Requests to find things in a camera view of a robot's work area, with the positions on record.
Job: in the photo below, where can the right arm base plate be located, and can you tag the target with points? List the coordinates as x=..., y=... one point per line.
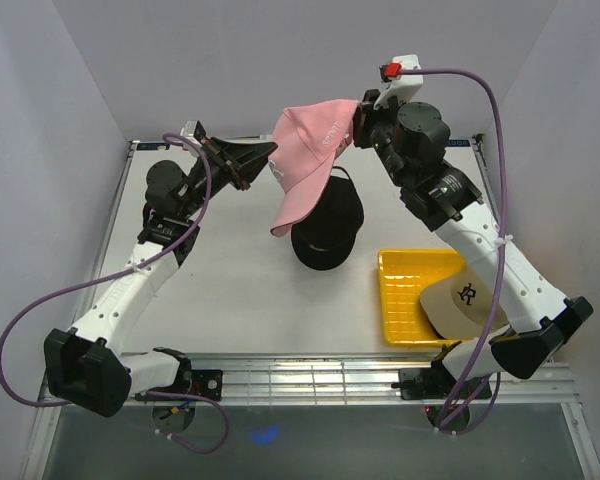
x=420, y=385

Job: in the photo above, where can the aluminium frame rail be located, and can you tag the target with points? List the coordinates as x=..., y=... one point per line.
x=358, y=380

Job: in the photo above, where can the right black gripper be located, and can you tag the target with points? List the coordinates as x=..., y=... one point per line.
x=365, y=114

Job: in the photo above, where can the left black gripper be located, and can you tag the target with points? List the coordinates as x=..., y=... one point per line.
x=241, y=163

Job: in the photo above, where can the black baseball cap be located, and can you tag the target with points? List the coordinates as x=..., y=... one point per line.
x=326, y=237

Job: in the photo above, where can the right blue corner label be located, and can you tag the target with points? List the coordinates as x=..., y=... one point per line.
x=458, y=143

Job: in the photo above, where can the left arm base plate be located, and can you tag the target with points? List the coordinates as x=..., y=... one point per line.
x=206, y=383

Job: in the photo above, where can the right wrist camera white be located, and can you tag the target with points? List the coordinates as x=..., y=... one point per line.
x=400, y=79

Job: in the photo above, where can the blue corner label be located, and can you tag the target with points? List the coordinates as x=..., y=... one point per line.
x=151, y=146
x=458, y=143

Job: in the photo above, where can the yellow plastic tray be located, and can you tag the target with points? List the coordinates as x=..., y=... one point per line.
x=403, y=274

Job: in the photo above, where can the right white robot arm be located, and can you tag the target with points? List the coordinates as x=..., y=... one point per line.
x=540, y=318

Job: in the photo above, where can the left blue corner label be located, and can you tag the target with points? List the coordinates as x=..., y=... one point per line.
x=151, y=146

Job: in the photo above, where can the pink baseball cap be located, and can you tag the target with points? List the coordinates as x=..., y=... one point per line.
x=309, y=139

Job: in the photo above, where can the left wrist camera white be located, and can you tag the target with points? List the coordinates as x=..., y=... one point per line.
x=195, y=131

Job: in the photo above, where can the beige baseball cap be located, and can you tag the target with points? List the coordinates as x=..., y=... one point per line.
x=458, y=306

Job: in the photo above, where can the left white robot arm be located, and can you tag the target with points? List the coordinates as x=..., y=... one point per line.
x=85, y=364

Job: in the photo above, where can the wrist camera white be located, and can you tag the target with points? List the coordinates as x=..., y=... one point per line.
x=400, y=79
x=195, y=131

